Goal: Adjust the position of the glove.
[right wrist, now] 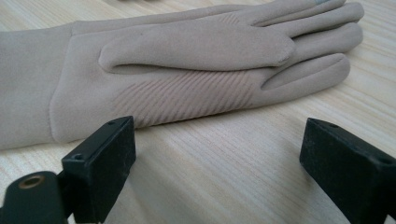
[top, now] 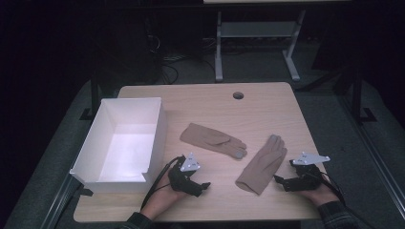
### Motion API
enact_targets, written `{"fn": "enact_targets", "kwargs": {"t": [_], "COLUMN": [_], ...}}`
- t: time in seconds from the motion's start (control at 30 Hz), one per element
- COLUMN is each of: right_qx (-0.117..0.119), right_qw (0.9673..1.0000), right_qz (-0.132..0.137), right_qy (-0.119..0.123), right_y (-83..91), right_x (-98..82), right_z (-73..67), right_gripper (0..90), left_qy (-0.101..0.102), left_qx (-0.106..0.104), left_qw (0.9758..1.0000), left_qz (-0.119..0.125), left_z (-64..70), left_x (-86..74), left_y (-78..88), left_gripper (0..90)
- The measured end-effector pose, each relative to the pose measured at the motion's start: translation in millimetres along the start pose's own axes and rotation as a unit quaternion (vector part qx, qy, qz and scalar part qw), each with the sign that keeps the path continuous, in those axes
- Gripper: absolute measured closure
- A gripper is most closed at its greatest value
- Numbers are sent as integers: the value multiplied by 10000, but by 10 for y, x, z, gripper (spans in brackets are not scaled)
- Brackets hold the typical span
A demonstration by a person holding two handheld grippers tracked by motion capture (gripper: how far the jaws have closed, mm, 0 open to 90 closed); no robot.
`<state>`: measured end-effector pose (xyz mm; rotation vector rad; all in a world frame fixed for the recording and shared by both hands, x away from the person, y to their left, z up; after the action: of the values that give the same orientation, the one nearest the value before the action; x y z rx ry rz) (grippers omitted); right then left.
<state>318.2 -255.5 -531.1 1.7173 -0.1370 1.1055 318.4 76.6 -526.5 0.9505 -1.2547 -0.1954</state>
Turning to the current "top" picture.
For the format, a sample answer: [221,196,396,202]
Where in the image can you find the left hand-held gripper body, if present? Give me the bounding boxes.
[167,152,202,196]

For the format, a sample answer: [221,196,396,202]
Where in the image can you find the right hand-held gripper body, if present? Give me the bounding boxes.
[288,152,331,192]

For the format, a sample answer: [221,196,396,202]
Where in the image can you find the beige glove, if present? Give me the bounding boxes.
[235,134,288,196]
[180,122,248,160]

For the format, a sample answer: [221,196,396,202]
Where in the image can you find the white box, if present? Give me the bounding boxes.
[69,96,169,195]

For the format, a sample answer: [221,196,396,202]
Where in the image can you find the person's right hand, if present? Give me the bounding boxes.
[299,183,340,208]

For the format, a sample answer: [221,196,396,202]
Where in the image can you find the person's left hand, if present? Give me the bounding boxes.
[147,173,189,213]

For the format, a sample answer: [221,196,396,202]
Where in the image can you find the black metal stand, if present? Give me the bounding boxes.
[79,68,103,121]
[349,63,378,125]

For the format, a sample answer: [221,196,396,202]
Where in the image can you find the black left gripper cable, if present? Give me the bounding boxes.
[140,156,185,212]

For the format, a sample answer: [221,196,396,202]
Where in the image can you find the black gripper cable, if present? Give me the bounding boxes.
[318,171,378,229]
[140,156,185,212]

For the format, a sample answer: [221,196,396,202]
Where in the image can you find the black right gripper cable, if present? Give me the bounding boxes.
[318,171,378,229]

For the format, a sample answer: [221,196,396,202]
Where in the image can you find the aluminium rail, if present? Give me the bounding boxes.
[39,173,80,229]
[337,94,405,220]

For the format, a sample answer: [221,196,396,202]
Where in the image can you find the black floor cables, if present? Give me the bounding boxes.
[144,32,218,86]

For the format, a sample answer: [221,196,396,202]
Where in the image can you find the white metal table frame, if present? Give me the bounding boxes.
[214,9,307,83]

